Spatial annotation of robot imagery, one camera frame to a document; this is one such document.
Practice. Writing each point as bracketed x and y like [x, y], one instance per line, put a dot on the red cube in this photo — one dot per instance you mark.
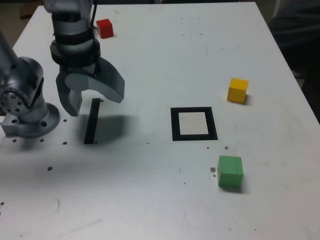
[105, 28]

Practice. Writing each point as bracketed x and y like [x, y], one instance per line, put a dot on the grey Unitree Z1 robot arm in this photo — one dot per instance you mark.
[25, 75]

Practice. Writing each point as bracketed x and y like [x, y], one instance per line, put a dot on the person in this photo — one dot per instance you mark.
[295, 30]

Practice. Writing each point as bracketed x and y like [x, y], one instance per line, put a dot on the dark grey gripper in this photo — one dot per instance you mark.
[80, 70]

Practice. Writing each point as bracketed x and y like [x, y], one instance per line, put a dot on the black tape square outline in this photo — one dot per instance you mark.
[175, 125]

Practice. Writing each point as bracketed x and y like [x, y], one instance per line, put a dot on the yellow cube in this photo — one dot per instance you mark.
[236, 92]

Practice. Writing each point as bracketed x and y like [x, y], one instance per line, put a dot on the black tape strip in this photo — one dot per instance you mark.
[91, 125]

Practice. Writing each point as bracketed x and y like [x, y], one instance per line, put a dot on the green cube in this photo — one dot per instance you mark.
[230, 172]

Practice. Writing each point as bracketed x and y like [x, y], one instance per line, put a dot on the brown cardboard box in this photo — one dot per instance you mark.
[26, 11]

